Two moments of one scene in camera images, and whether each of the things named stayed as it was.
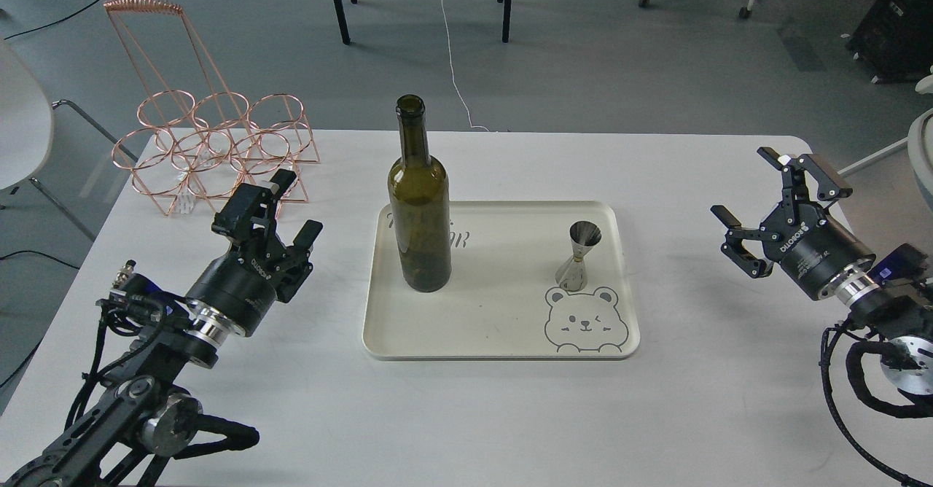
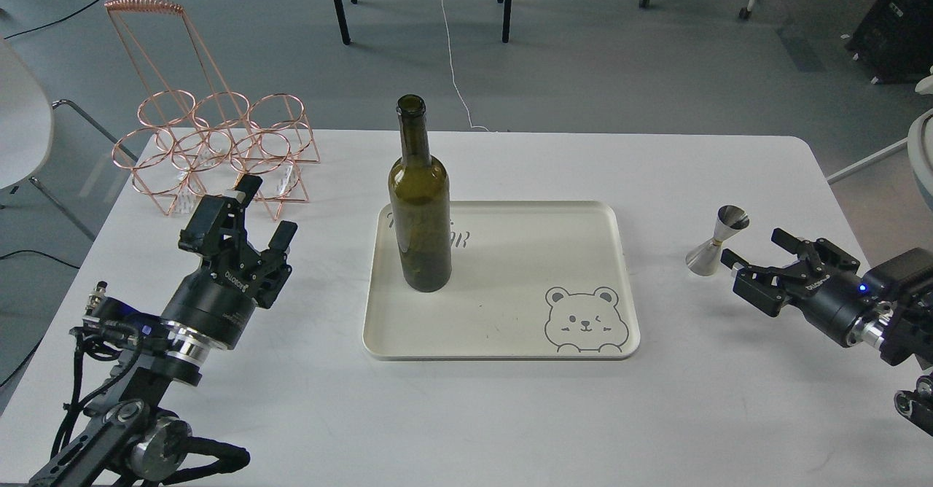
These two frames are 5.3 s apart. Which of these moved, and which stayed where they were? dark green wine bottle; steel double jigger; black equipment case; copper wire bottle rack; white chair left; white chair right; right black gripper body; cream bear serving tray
Moved: right black gripper body; steel double jigger
Stayed: white chair left; black equipment case; copper wire bottle rack; cream bear serving tray; dark green wine bottle; white chair right
